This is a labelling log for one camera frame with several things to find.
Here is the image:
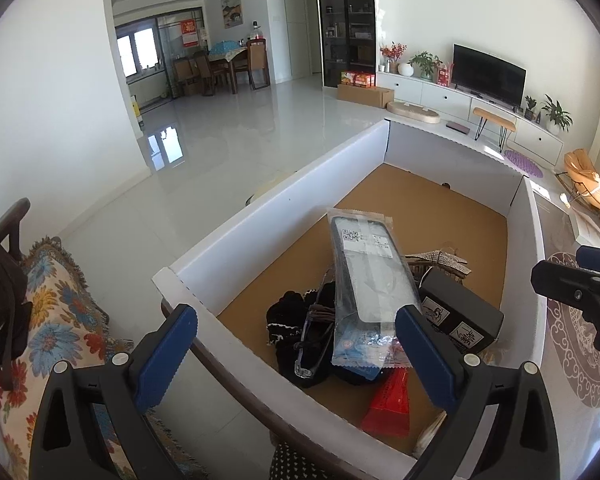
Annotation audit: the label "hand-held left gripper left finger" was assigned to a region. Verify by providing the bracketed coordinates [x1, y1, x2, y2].
[30, 304, 199, 480]

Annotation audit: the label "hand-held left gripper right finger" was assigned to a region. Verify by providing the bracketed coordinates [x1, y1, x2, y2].
[395, 304, 561, 480]

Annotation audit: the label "black box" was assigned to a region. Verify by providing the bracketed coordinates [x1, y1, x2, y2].
[419, 269, 504, 356]

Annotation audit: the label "red packet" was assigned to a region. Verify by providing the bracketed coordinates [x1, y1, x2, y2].
[362, 366, 412, 437]

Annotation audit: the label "bagged phone case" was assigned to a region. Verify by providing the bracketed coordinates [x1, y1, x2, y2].
[326, 206, 407, 377]

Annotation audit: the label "black velvet hair bow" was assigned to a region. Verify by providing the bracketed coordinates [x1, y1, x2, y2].
[266, 287, 338, 388]

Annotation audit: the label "white cardboard box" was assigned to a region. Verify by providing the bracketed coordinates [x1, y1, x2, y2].
[151, 120, 548, 480]

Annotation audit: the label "white flat box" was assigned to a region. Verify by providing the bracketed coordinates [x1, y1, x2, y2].
[570, 207, 600, 252]

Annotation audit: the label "orange lounge chair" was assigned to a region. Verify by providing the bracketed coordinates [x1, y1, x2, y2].
[555, 149, 600, 211]

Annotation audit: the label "purple floor mat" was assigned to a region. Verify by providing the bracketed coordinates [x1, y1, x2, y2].
[503, 149, 544, 179]

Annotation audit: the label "floral cushioned chair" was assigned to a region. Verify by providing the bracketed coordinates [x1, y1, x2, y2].
[0, 237, 191, 480]

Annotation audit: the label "large plant white pot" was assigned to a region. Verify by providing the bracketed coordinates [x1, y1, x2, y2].
[540, 94, 573, 135]

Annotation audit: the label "black dotted cloth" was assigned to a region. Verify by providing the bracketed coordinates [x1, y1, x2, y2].
[269, 441, 333, 480]

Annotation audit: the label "orange top stool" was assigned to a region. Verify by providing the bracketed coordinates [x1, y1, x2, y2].
[472, 106, 517, 152]

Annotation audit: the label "black bag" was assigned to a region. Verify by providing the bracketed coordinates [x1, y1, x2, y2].
[0, 229, 33, 376]

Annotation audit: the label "black television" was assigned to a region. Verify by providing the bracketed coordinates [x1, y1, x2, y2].
[452, 44, 527, 107]

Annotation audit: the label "white television cabinet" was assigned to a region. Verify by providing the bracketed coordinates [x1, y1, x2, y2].
[377, 71, 566, 166]

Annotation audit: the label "green leafy plant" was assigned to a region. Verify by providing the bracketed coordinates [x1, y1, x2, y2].
[409, 51, 443, 81]

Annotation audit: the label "brown cardboard box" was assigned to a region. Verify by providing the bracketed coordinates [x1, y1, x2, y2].
[336, 83, 396, 109]

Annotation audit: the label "wooden dining chair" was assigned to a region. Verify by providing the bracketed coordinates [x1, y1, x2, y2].
[172, 57, 196, 98]
[192, 50, 218, 96]
[245, 38, 272, 92]

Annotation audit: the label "orange snack boxes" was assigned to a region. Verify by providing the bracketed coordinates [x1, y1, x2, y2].
[340, 70, 377, 87]

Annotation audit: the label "red flowers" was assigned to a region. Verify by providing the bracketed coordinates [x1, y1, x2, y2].
[379, 41, 407, 73]

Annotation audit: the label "dining table with cloth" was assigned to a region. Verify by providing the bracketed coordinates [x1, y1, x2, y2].
[207, 40, 251, 93]

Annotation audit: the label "glass display cabinet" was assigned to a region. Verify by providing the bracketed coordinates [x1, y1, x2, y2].
[314, 0, 378, 91]

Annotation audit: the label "white door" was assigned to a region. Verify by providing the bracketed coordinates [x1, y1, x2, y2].
[282, 0, 313, 81]

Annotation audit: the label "framed painting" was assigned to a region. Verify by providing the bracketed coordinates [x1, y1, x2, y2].
[221, 0, 243, 28]

